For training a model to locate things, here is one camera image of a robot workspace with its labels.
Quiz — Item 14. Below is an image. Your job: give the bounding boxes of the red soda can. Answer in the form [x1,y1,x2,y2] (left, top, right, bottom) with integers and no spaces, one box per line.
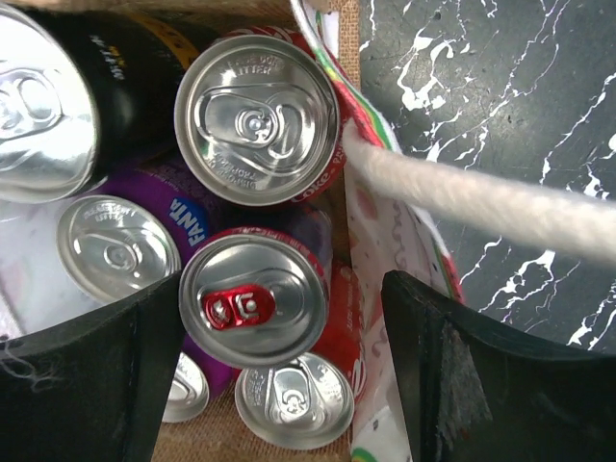
[235,261,367,450]

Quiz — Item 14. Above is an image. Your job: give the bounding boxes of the red coke can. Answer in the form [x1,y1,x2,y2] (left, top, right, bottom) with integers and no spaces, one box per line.
[174,26,349,207]

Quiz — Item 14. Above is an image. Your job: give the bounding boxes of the purple soda can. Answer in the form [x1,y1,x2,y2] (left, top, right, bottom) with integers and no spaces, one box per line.
[162,335,239,424]

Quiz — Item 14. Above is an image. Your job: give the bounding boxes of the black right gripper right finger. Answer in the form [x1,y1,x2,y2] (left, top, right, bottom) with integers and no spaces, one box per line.
[381,270,615,461]

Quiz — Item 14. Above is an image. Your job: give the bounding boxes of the purple fanta can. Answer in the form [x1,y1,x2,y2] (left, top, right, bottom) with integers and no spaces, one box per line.
[57,162,217,303]

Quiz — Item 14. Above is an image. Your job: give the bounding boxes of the red-tab soda can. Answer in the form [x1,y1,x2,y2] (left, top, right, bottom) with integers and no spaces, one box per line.
[179,226,331,370]

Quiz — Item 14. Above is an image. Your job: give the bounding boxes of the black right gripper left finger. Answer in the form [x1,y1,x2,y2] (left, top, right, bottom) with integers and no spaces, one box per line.
[1,274,185,461]

